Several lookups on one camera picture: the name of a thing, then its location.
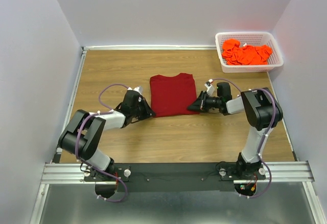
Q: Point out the aluminium right side rail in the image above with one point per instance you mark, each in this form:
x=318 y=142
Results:
x=283 y=121

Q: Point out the dark red t-shirt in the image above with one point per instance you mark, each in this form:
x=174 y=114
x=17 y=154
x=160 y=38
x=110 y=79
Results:
x=171 y=96

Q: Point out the aluminium rail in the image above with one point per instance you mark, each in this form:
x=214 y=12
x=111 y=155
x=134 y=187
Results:
x=298 y=171
x=146 y=47
x=283 y=121
x=58 y=152

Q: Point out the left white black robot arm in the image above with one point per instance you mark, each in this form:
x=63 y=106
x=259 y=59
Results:
x=82 y=135

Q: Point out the white plastic laundry basket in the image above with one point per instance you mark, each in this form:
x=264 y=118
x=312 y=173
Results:
x=250 y=38

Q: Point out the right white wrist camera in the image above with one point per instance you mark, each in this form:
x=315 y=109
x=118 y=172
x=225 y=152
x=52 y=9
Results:
x=209 y=87

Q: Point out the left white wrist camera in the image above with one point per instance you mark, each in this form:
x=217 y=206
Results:
x=138 y=89

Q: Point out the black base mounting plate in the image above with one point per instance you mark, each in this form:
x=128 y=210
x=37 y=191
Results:
x=177 y=177

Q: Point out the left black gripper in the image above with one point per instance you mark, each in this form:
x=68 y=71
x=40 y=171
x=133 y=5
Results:
x=142 y=107

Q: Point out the orange t-shirt in basket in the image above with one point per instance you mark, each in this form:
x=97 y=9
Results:
x=234 y=54

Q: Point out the aluminium left side rail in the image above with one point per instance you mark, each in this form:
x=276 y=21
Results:
x=58 y=152

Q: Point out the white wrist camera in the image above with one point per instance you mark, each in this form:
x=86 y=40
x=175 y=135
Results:
x=209 y=87
x=138 y=89

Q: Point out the aluminium back rail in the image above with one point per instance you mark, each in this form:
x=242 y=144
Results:
x=146 y=47

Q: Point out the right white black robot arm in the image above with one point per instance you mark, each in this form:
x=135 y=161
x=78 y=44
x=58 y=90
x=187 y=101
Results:
x=263 y=113

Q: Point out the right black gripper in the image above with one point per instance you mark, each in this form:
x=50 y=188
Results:
x=203 y=101

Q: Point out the aluminium front rail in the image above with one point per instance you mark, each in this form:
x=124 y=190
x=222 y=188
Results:
x=298 y=171

